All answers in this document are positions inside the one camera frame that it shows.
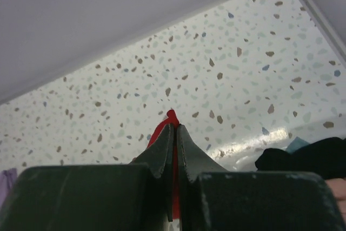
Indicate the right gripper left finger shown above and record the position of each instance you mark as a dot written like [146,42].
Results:
[130,196]

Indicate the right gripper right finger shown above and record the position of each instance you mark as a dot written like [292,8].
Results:
[213,198]

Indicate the red t shirt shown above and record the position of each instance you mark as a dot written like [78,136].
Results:
[172,181]

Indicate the white laundry basket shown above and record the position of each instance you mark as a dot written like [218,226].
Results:
[238,156]

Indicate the light blue garment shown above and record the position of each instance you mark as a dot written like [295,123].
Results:
[296,144]

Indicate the black t shirt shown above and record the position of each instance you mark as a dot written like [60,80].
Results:
[325,158]

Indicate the pink t shirt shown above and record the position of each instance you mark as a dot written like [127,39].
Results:
[337,187]

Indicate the folded lavender t shirt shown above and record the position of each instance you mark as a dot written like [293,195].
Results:
[7,180]

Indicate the aluminium frame rail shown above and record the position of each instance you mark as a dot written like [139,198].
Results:
[319,12]

